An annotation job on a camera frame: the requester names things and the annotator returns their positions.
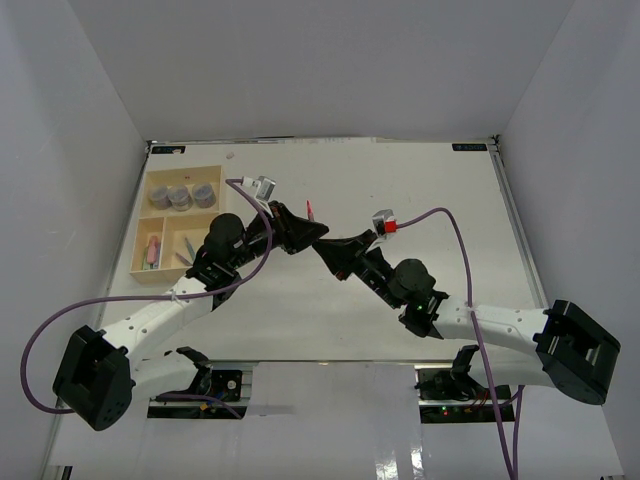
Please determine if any blue marker pen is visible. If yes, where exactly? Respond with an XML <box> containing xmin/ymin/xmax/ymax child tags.
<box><xmin>184</xmin><ymin>237</ymin><xmax>196</xmax><ymax>262</ymax></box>

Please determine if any pink highlighter pen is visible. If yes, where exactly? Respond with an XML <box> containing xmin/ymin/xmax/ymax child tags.
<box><xmin>146</xmin><ymin>235</ymin><xmax>160</xmax><ymax>269</ymax></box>

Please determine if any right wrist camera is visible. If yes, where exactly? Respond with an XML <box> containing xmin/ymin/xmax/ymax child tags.
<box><xmin>372</xmin><ymin>209</ymin><xmax>398</xmax><ymax>240</ymax></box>

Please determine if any aluminium frame rail right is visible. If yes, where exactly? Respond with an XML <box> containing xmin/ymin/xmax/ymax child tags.
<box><xmin>487</xmin><ymin>135</ymin><xmax>549</xmax><ymax>308</ymax></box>

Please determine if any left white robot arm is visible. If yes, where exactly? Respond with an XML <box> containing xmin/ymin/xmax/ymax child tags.
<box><xmin>53</xmin><ymin>201</ymin><xmax>329</xmax><ymax>431</ymax></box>

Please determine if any left corner label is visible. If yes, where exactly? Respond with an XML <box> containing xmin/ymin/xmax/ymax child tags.
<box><xmin>151</xmin><ymin>145</ymin><xmax>186</xmax><ymax>155</ymax></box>

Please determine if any clear round container stacked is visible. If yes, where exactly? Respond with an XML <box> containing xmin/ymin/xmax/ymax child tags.
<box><xmin>167</xmin><ymin>185</ymin><xmax>193</xmax><ymax>212</ymax></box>

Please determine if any purple marker red tip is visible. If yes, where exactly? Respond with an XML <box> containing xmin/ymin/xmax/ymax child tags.
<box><xmin>306</xmin><ymin>200</ymin><xmax>315</xmax><ymax>221</ymax></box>

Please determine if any cream compartment organizer tray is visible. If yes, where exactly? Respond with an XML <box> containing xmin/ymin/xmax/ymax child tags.
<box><xmin>130</xmin><ymin>165</ymin><xmax>226</xmax><ymax>285</ymax></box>

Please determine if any right corner label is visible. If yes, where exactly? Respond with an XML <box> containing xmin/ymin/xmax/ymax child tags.
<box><xmin>452</xmin><ymin>143</ymin><xmax>488</xmax><ymax>152</ymax></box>

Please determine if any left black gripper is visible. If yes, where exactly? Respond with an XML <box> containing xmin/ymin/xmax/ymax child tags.
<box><xmin>229</xmin><ymin>201</ymin><xmax>330</xmax><ymax>270</ymax></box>

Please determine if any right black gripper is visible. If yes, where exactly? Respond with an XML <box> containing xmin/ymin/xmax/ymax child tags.
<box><xmin>313</xmin><ymin>230</ymin><xmax>403</xmax><ymax>310</ymax></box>

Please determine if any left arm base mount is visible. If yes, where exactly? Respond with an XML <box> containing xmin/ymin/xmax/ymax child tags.
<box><xmin>147</xmin><ymin>347</ymin><xmax>248</xmax><ymax>420</ymax></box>

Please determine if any corner label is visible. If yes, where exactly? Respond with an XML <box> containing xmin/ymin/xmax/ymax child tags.
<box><xmin>151</xmin><ymin>145</ymin><xmax>186</xmax><ymax>155</ymax></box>
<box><xmin>452</xmin><ymin>143</ymin><xmax>488</xmax><ymax>152</ymax></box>

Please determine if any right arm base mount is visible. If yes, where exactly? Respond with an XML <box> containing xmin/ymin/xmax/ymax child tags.
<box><xmin>414</xmin><ymin>345</ymin><xmax>496</xmax><ymax>425</ymax></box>

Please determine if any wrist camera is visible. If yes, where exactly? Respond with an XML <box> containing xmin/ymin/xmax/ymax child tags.
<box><xmin>372</xmin><ymin>209</ymin><xmax>398</xmax><ymax>240</ymax></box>
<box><xmin>241</xmin><ymin>176</ymin><xmax>276</xmax><ymax>202</ymax></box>

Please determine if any clear round container left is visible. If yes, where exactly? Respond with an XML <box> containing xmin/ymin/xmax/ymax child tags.
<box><xmin>148</xmin><ymin>185</ymin><xmax>172</xmax><ymax>210</ymax></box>

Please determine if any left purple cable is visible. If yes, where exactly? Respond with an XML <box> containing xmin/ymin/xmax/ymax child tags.
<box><xmin>20</xmin><ymin>178</ymin><xmax>274</xmax><ymax>419</ymax></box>

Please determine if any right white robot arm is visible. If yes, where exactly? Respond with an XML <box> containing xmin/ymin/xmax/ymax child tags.
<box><xmin>313</xmin><ymin>230</ymin><xmax>621</xmax><ymax>405</ymax></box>

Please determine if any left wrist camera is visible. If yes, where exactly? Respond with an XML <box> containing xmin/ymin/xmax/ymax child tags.
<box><xmin>241</xmin><ymin>176</ymin><xmax>276</xmax><ymax>202</ymax></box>

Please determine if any clear round container purple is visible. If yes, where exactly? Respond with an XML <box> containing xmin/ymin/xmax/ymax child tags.
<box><xmin>192</xmin><ymin>183</ymin><xmax>216</xmax><ymax>209</ymax></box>

